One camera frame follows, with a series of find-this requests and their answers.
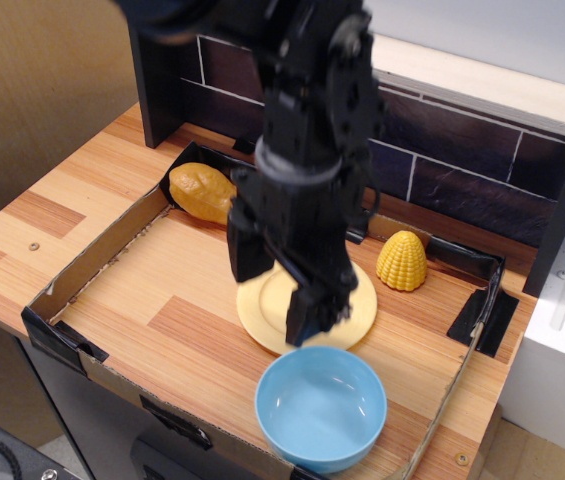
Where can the yellow toy corn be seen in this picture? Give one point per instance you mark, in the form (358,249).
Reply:
(402,263)

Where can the pale yellow plate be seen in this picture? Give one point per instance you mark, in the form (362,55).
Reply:
(262,305)

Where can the light blue bowl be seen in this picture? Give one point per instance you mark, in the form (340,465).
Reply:
(321,407)

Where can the black shelf post left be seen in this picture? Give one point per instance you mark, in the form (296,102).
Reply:
(159,86)

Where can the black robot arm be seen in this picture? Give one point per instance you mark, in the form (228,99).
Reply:
(312,161)

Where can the cardboard tray border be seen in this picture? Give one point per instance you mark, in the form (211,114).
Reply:
(139,346)

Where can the toy chicken drumstick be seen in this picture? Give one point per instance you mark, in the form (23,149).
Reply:
(202,191)

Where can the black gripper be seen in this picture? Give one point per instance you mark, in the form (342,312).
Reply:
(303,228)

